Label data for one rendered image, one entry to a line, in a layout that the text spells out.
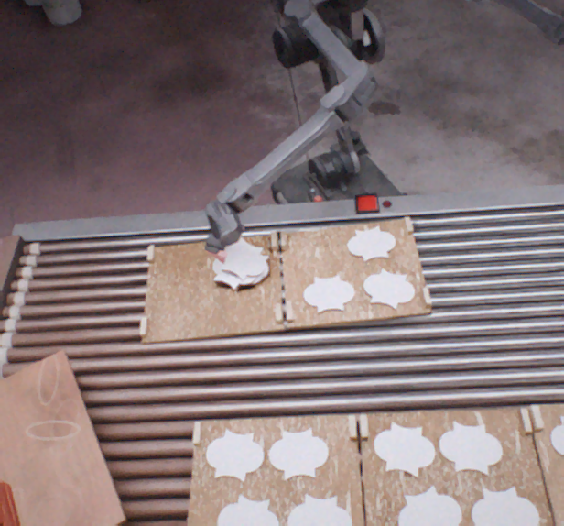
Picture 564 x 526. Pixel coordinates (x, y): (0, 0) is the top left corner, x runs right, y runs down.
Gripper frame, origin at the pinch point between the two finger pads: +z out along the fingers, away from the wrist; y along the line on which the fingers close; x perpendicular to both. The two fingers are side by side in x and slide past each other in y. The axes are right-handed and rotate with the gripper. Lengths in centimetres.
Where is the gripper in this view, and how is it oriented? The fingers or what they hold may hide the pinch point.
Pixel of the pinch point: (228, 250)
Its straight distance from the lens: 186.3
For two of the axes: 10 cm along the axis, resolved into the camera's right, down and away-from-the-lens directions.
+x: -8.8, -3.1, 3.6
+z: 1.1, 6.1, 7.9
